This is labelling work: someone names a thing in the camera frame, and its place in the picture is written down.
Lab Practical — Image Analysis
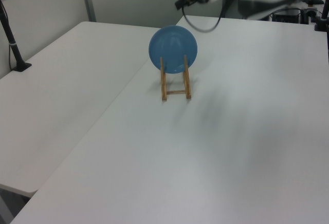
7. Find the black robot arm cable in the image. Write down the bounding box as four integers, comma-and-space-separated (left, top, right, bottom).
181, 0, 227, 33

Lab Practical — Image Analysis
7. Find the wooden plate rack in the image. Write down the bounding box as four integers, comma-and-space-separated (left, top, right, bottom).
159, 53, 192, 102

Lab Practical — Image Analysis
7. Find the blue round plate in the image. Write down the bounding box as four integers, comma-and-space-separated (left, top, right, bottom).
148, 25, 198, 75

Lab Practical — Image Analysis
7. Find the black pole with white band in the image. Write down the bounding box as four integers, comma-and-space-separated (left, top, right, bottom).
0, 0, 32, 72

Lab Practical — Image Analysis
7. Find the black electronics box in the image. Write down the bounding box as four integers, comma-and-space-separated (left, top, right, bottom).
271, 8, 302, 24

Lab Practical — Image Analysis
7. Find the plain black clamp pole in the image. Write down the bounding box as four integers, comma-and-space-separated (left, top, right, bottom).
314, 0, 329, 32

